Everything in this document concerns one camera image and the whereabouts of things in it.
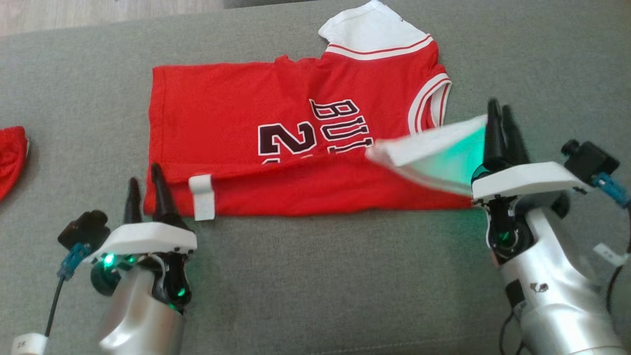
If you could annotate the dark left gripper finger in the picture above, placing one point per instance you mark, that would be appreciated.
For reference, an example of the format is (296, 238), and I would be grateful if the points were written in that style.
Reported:
(133, 207)
(161, 202)

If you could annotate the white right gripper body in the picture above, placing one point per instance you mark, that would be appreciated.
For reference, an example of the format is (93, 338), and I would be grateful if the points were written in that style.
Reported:
(527, 178)

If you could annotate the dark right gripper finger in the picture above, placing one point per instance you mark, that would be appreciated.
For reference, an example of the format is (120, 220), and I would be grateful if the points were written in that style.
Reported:
(515, 145)
(494, 138)

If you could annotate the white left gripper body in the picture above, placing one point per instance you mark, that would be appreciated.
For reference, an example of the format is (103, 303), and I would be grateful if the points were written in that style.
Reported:
(148, 239)

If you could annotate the red basketball jersey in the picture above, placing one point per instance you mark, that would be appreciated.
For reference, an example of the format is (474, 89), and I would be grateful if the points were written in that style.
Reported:
(222, 123)

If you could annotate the red shorts white waistband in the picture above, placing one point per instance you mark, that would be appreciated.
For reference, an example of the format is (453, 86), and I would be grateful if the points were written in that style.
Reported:
(11, 158)

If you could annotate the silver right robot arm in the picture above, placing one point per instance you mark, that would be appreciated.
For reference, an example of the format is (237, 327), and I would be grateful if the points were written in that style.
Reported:
(557, 305)

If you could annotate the grey fabric sofa cushion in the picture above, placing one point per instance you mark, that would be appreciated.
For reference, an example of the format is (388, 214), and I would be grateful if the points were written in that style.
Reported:
(315, 276)

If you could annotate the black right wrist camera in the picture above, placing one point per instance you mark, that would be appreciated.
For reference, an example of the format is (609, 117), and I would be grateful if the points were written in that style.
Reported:
(589, 160)

